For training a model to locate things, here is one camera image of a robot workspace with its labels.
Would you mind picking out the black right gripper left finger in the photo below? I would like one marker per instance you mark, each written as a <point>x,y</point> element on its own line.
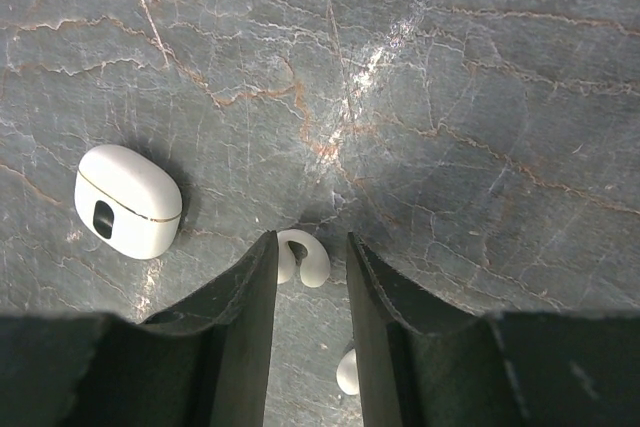
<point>203,361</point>

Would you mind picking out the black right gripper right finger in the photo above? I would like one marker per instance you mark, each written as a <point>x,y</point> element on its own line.
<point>424,362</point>

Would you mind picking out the white clip earbud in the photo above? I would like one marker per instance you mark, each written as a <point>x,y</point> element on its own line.
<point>314,268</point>
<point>347,374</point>

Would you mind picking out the white earbud charging case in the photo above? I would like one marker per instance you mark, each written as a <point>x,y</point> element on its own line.
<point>127,201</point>

